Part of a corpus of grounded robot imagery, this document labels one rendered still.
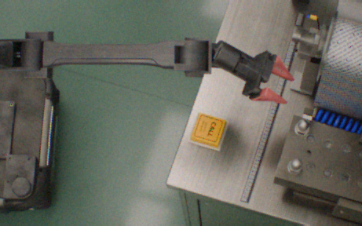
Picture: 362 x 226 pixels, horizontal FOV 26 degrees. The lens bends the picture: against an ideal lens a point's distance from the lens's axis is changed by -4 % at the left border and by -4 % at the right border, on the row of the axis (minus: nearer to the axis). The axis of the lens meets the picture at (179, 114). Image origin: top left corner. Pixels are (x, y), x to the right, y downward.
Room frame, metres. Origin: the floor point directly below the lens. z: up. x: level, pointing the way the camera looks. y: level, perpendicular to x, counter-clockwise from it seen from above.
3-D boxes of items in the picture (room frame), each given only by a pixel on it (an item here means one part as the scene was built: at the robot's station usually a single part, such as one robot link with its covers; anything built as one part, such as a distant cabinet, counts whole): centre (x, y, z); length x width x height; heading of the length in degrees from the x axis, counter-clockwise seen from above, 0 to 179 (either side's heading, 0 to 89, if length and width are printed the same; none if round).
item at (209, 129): (0.65, -0.07, 0.91); 0.07 x 0.07 x 0.02; 63
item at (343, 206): (0.36, -0.38, 0.96); 0.10 x 0.03 x 0.11; 63
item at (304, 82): (0.73, -0.32, 1.05); 0.06 x 0.05 x 0.31; 63
